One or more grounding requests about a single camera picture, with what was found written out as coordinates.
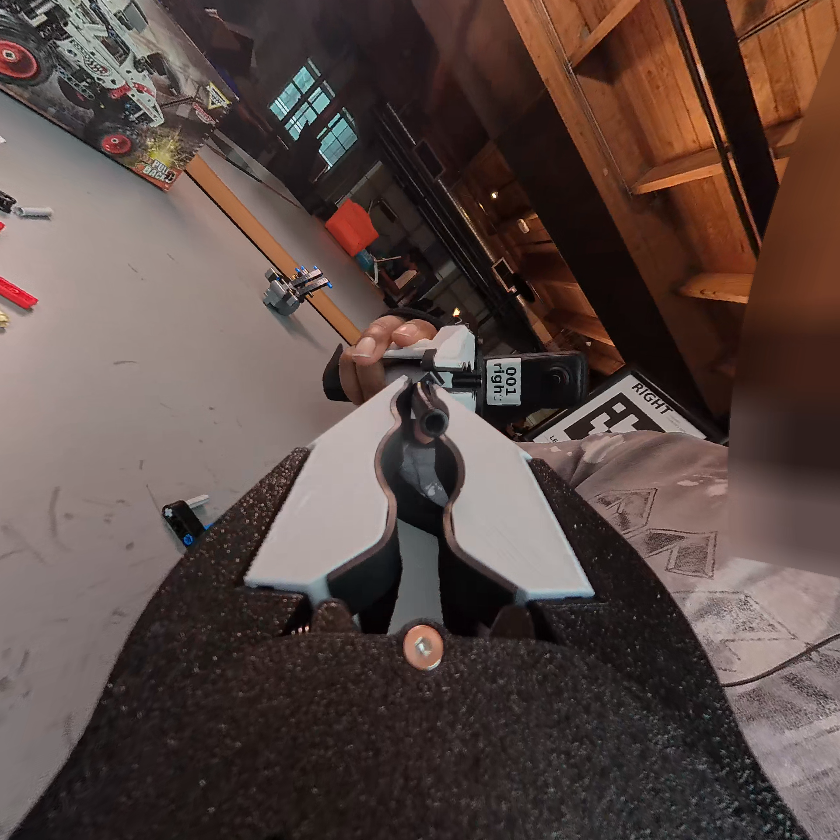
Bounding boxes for paned window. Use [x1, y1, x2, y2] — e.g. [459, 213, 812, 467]
[268, 58, 329, 143]
[318, 108, 361, 173]

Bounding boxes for black and white marker board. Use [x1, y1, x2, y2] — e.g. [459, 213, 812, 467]
[524, 369, 728, 447]

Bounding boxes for grey table with wooden edge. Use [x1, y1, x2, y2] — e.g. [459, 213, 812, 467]
[184, 141, 395, 342]

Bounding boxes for toy truck kit box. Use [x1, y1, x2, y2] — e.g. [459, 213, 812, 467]
[0, 0, 238, 193]

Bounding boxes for orange box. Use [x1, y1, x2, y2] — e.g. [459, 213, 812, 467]
[324, 199, 381, 254]

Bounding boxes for grey toy assembly blue pins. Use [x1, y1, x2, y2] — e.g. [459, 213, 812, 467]
[262, 264, 329, 316]

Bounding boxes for grey desk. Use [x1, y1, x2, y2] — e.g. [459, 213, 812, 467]
[0, 88, 395, 840]

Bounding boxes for thin black cable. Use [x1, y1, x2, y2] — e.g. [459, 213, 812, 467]
[721, 633, 840, 688]

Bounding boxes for black angled toy connector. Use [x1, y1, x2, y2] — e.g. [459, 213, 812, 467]
[162, 500, 206, 543]

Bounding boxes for black ribbed toy rod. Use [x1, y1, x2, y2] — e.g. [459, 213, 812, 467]
[408, 382, 452, 442]

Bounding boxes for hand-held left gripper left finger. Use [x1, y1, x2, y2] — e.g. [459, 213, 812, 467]
[244, 381, 405, 635]

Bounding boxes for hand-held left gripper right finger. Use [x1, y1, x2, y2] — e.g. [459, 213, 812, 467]
[436, 394, 597, 636]

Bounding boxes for person's right hand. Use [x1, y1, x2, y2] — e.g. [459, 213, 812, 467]
[340, 315, 435, 406]

